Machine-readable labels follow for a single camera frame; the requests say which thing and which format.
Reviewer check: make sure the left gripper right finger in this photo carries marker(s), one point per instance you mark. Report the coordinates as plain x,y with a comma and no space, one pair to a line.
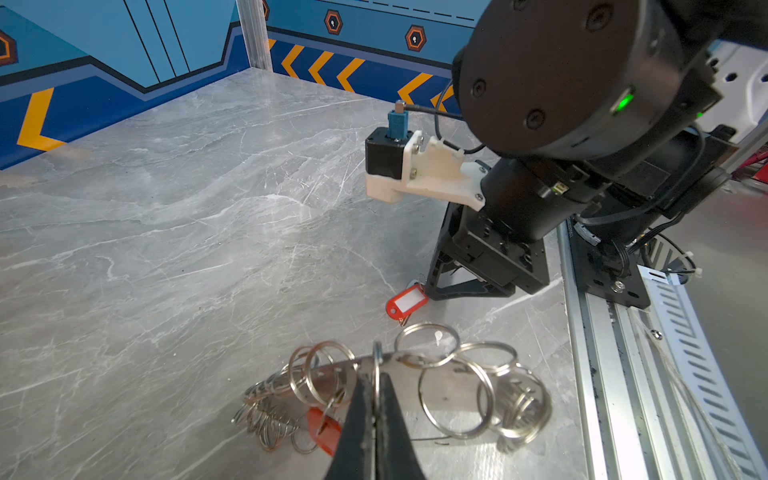
394,454

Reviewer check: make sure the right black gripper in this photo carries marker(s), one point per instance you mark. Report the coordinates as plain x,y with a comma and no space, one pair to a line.
475,258

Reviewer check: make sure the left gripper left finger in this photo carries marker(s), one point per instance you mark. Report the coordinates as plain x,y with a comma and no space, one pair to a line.
354,458

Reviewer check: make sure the red head silver key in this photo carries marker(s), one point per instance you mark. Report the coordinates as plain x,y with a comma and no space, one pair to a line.
324,430

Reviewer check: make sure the red tag with grey key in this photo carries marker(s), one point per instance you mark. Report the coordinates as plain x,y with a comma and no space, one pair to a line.
403,305

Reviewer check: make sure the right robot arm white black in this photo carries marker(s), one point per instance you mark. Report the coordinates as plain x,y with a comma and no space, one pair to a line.
572,96

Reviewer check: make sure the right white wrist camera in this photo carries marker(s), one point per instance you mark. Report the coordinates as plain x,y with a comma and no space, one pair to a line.
399,161

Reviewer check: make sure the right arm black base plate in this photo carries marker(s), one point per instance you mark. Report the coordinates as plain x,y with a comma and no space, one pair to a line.
604,268

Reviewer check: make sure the aluminium front rail frame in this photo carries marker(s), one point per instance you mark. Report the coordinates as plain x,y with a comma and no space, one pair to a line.
654,403

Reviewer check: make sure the right corner aluminium post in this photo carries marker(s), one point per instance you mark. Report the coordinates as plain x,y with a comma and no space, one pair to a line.
252,14

